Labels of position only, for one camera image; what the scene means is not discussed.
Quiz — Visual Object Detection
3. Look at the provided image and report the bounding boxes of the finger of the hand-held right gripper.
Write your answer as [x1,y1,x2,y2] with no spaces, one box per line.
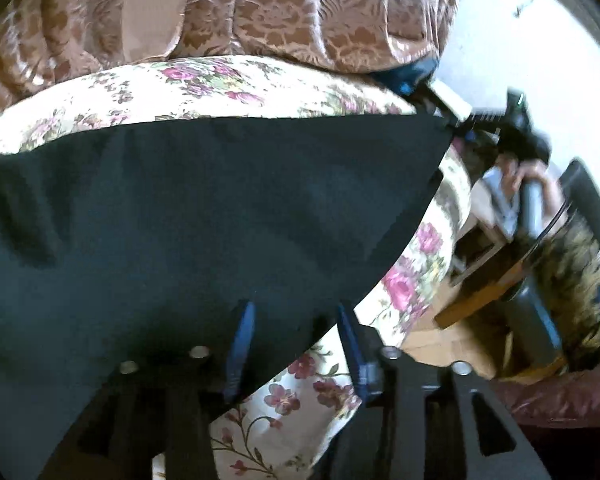
[415,82,473,133]

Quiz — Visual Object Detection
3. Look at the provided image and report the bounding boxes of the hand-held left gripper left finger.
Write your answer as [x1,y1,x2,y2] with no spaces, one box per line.
[35,300,258,480]

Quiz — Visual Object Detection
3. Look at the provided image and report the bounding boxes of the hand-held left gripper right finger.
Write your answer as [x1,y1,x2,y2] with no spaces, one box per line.
[335,302,553,480]

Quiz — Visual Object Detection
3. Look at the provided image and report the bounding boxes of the black pants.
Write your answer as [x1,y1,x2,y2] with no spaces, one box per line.
[0,110,453,480]

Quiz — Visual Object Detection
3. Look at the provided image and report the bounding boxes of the person's right hand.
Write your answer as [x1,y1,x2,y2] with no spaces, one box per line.
[500,157,562,207]

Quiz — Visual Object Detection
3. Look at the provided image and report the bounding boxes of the dark blue cloth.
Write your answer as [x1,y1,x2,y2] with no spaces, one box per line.
[377,56,441,97]

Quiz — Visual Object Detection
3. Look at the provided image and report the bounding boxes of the light blue cloth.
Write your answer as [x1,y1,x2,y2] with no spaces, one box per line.
[479,165,522,242]

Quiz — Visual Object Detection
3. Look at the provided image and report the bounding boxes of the black chair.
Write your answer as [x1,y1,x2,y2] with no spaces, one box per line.
[560,159,600,248]

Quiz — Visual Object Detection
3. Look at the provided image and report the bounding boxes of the wooden furniture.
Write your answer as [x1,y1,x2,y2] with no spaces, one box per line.
[434,240,513,332]

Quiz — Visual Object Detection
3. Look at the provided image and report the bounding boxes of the leopard patterned cloth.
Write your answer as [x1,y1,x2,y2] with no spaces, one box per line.
[542,217,600,366]

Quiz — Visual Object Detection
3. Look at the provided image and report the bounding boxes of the brown floral pillow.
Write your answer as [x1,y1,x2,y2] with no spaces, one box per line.
[122,0,453,81]

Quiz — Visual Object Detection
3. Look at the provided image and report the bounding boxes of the grey cylinder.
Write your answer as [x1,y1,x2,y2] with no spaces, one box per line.
[500,280,567,377]

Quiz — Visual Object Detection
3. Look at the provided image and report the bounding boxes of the red patterned rug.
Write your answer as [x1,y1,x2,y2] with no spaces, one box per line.
[495,360,600,433]

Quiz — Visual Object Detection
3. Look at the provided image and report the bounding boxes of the floral bedsheet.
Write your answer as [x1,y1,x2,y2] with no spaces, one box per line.
[0,55,476,480]

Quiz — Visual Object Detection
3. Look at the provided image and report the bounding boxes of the brown floral quilt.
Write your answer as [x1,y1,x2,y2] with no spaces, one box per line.
[0,0,131,126]

